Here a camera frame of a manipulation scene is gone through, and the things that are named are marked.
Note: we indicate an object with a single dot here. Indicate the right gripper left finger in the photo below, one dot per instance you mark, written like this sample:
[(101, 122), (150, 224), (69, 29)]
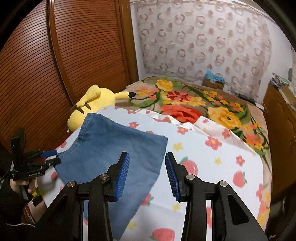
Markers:
[(117, 177)]

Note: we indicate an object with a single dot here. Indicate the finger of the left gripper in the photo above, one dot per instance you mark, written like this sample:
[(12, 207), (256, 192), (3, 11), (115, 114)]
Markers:
[(49, 154), (52, 162)]

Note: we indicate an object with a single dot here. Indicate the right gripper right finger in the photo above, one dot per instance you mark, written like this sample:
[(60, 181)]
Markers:
[(176, 174)]

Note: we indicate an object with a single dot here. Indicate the blue denim pants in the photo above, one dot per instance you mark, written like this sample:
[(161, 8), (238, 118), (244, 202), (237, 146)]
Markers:
[(99, 145)]

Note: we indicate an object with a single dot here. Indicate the black sleeved left forearm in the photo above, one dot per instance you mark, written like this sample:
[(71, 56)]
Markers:
[(12, 208)]

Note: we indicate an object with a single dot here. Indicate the left hand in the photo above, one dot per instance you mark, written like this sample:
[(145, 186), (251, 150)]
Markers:
[(31, 185)]

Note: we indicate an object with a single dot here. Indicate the white strawberry print quilt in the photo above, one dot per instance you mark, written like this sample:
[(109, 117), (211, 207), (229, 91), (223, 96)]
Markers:
[(160, 216)]

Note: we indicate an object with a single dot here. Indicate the colourful floral blanket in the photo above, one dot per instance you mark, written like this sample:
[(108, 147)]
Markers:
[(215, 112)]

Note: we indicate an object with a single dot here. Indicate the yellow Pikachu plush toy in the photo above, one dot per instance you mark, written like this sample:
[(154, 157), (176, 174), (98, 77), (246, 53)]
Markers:
[(93, 100)]

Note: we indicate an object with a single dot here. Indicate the wooden louvered closet door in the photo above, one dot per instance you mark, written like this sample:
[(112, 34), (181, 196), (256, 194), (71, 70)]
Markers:
[(51, 53)]

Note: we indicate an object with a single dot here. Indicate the cardboard box with blue cloth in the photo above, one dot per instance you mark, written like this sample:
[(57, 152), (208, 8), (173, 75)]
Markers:
[(213, 81)]

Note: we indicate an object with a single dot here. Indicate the wooden sideboard cabinet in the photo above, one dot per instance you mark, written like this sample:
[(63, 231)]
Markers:
[(280, 121)]

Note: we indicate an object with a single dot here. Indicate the patterned sheer curtain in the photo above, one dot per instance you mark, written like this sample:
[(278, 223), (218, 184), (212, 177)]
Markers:
[(185, 39)]

